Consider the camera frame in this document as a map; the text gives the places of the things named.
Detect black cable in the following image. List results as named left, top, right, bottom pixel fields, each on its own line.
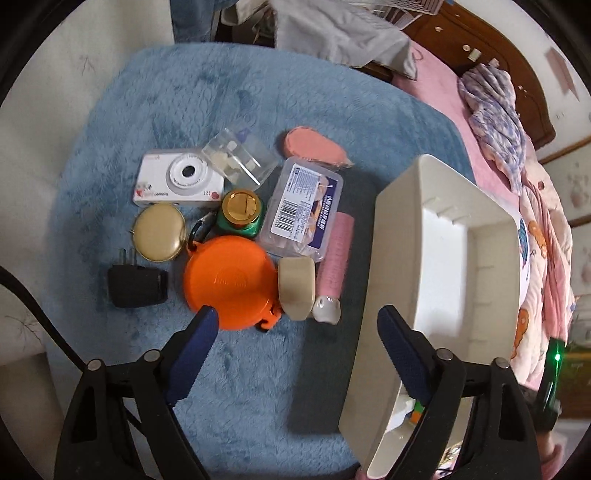
left=0, top=265, right=144, bottom=435

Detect white wire basket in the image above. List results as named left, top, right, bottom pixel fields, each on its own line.
left=369, top=0, right=448, bottom=24

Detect multicoloured puzzle cube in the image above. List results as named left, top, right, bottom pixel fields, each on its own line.
left=406, top=399, right=428, bottom=428

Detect green bottle with gold cap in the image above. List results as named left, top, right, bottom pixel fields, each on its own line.
left=217, top=189, right=265, bottom=240

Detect white plastic storage bin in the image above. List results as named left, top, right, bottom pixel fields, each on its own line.
left=338, top=154, right=522, bottom=480

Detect grey cloth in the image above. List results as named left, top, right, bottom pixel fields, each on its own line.
left=270, top=0, right=419, bottom=79

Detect beige plastic box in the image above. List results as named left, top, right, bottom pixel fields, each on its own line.
left=277, top=257, right=317, bottom=321

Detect small clear plastic box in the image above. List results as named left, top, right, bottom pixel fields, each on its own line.
left=202, top=128, right=281, bottom=186

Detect pink bedsheet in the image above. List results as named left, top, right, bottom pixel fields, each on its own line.
left=392, top=44, right=522, bottom=213

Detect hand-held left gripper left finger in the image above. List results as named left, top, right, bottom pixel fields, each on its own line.
left=54, top=305, right=220, bottom=480

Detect gold round compact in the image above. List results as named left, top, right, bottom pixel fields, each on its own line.
left=130, top=204, right=187, bottom=261

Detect white toy camera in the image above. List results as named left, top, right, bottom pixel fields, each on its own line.
left=132, top=150, right=225, bottom=208

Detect pink cartoon quilt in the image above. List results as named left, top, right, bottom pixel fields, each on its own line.
left=510, top=148, right=578, bottom=393

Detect blue jeans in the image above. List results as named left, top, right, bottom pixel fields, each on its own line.
left=170, top=0, right=222, bottom=44

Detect clear labelled plastic box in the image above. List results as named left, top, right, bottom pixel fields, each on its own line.
left=256, top=157, right=345, bottom=259

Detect blue plush blanket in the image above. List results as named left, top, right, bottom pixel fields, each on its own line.
left=46, top=44, right=481, bottom=480

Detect orange round case with carabiner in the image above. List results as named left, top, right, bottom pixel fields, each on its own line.
left=182, top=215, right=283, bottom=333

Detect white patterned cloth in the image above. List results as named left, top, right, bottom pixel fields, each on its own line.
left=222, top=0, right=273, bottom=28

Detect purple floral cloth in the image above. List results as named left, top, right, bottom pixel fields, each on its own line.
left=458, top=62, right=536, bottom=195

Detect wooden headboard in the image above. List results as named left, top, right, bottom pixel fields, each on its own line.
left=402, top=2, right=557, bottom=148

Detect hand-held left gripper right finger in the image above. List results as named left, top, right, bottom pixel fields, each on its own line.
left=376, top=305, right=543, bottom=480

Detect pink hair roller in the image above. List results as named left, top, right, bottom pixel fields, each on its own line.
left=315, top=211, right=355, bottom=301

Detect white printed pillow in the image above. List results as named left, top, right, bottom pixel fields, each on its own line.
left=517, top=212, right=532, bottom=301

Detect black plug adapter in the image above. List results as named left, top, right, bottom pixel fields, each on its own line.
left=107, top=248, right=169, bottom=309

